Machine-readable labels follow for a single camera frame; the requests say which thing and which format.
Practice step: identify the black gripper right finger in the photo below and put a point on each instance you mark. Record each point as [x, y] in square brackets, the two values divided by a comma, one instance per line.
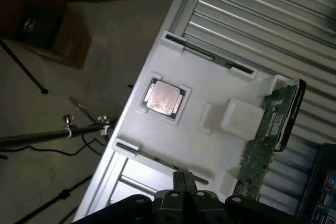
[199, 208]

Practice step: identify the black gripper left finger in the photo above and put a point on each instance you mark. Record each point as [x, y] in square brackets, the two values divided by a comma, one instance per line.
[170, 208]

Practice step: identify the green ram stick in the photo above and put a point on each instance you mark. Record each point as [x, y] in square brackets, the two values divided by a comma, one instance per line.
[199, 53]

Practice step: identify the green graphics card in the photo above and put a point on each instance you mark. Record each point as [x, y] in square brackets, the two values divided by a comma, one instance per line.
[262, 142]

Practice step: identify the silver cpu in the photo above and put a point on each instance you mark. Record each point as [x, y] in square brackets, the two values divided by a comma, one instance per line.
[162, 98]

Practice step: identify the black tripod leg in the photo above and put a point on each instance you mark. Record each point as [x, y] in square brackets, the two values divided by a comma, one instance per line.
[55, 199]
[23, 66]

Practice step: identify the open pc case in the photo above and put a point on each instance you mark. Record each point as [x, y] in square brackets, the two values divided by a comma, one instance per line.
[323, 182]

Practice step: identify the white parts rack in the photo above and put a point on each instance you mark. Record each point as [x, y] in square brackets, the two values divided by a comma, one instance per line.
[210, 77]

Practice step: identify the black stand pole with clamps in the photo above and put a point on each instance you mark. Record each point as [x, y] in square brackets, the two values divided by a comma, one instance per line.
[39, 135]

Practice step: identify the open brown cardboard box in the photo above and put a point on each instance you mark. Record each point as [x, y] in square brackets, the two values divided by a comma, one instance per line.
[39, 24]

